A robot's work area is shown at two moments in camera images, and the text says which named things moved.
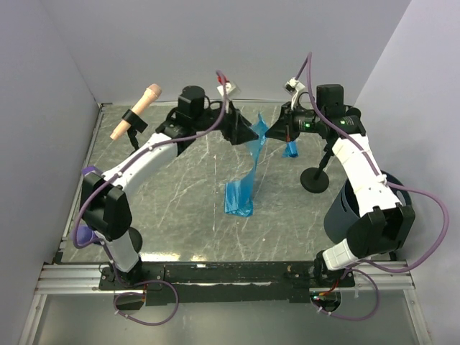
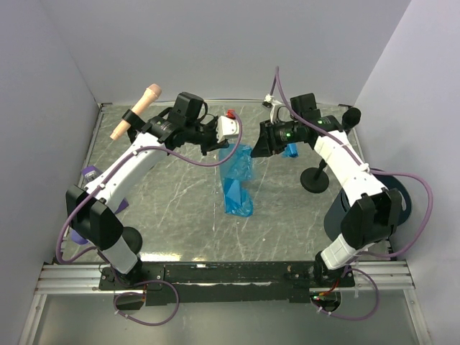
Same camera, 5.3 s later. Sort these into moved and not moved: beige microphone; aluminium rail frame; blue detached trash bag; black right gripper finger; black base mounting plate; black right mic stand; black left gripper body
Moved: black left gripper body; blue detached trash bag; black right gripper finger
Not moved: black right mic stand; aluminium rail frame; beige microphone; black base mounting plate
